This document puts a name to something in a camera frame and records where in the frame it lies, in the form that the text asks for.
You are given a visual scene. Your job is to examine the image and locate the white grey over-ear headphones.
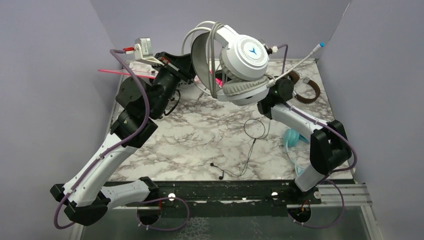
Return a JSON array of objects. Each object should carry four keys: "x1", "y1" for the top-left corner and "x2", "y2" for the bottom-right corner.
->
[{"x1": 180, "y1": 20, "x2": 326, "y2": 107}]

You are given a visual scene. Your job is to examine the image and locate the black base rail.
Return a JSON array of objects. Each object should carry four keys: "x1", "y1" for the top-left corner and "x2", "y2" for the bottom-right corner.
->
[{"x1": 125, "y1": 178, "x2": 322, "y2": 220}]

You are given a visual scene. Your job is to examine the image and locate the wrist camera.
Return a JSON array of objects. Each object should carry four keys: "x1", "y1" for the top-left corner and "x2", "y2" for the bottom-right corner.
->
[
  {"x1": 262, "y1": 43, "x2": 279, "y2": 55},
  {"x1": 122, "y1": 37, "x2": 164, "y2": 66}
]

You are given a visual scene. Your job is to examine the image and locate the brown over-ear headphones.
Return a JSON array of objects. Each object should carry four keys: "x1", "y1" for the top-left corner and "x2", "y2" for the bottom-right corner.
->
[{"x1": 287, "y1": 71, "x2": 321, "y2": 104}]

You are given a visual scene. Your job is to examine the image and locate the black wired earbuds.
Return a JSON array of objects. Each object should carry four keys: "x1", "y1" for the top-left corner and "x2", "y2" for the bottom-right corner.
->
[{"x1": 209, "y1": 118, "x2": 271, "y2": 181}]

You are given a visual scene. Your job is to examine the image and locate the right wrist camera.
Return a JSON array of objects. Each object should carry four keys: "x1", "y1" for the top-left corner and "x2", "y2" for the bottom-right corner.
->
[{"x1": 262, "y1": 43, "x2": 279, "y2": 55}]

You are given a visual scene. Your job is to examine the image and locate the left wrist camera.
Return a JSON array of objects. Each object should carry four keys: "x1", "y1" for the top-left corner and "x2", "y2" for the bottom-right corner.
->
[{"x1": 122, "y1": 37, "x2": 164, "y2": 66}]

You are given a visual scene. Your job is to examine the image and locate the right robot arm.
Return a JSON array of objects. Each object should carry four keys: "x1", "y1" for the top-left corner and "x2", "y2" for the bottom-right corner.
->
[{"x1": 257, "y1": 78, "x2": 357, "y2": 204}]

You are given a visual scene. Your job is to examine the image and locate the teal cat-ear headphones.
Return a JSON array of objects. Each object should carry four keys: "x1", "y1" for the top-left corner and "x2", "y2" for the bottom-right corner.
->
[{"x1": 282, "y1": 128, "x2": 309, "y2": 176}]

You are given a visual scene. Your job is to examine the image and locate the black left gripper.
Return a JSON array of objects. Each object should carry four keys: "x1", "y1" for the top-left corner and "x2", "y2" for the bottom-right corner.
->
[{"x1": 149, "y1": 50, "x2": 204, "y2": 118}]

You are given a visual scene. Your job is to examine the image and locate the pink highlighter marker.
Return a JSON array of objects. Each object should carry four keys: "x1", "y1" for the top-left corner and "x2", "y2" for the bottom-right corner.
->
[{"x1": 215, "y1": 78, "x2": 223, "y2": 87}]

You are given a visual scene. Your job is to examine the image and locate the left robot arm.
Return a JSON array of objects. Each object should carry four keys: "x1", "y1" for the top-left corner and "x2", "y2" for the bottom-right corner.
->
[{"x1": 50, "y1": 52, "x2": 195, "y2": 226}]

